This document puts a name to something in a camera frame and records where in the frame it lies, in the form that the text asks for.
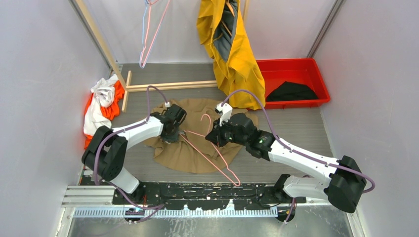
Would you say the purple cable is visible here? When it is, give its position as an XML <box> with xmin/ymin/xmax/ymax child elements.
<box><xmin>92</xmin><ymin>85</ymin><xmax>169</xmax><ymax>224</ymax></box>
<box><xmin>220</xmin><ymin>89</ymin><xmax>377</xmax><ymax>224</ymax></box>

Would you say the black garment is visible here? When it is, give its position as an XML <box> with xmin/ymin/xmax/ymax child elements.
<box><xmin>266</xmin><ymin>81</ymin><xmax>319</xmax><ymax>102</ymax></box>

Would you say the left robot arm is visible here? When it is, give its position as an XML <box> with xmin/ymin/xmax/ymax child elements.
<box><xmin>81</xmin><ymin>104</ymin><xmax>187</xmax><ymax>204</ymax></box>

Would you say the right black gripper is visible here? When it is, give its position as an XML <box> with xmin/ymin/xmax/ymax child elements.
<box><xmin>207</xmin><ymin>116</ymin><xmax>249</xmax><ymax>147</ymax></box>

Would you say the yellow pleated skirt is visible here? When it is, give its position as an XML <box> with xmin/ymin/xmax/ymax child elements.
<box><xmin>196</xmin><ymin>0</ymin><xmax>266</xmax><ymax>111</ymax></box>

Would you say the aluminium rail frame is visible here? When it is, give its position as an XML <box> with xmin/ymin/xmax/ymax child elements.
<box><xmin>56</xmin><ymin>183</ymin><xmax>366</xmax><ymax>237</ymax></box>

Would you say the wooden clothes rack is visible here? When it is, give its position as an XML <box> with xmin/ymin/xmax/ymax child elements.
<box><xmin>75</xmin><ymin>0</ymin><xmax>251</xmax><ymax>114</ymax></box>

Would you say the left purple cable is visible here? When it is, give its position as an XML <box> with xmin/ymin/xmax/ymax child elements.
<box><xmin>92</xmin><ymin>85</ymin><xmax>169</xmax><ymax>224</ymax></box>

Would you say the white cloth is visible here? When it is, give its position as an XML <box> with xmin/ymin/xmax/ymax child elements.
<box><xmin>83</xmin><ymin>74</ymin><xmax>118</xmax><ymax>136</ymax></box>

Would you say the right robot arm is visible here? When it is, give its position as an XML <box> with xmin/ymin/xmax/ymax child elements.
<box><xmin>205</xmin><ymin>113</ymin><xmax>367</xmax><ymax>213</ymax></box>

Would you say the tan brown garment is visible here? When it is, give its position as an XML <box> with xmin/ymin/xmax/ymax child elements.
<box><xmin>143</xmin><ymin>98</ymin><xmax>242</xmax><ymax>173</ymax></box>

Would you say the blue wire hanger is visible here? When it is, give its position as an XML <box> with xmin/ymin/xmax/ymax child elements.
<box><xmin>139</xmin><ymin>0</ymin><xmax>153</xmax><ymax>69</ymax></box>

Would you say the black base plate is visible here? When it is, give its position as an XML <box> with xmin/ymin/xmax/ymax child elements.
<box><xmin>112</xmin><ymin>182</ymin><xmax>307</xmax><ymax>211</ymax></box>

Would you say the orange cloth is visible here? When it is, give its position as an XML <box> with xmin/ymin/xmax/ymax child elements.
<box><xmin>83</xmin><ymin>80</ymin><xmax>125</xmax><ymax>149</ymax></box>

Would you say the red plastic bin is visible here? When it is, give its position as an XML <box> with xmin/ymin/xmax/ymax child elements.
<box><xmin>257</xmin><ymin>58</ymin><xmax>331</xmax><ymax>109</ymax></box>

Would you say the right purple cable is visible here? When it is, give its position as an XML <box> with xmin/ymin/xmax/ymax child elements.
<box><xmin>220</xmin><ymin>89</ymin><xmax>377</xmax><ymax>224</ymax></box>

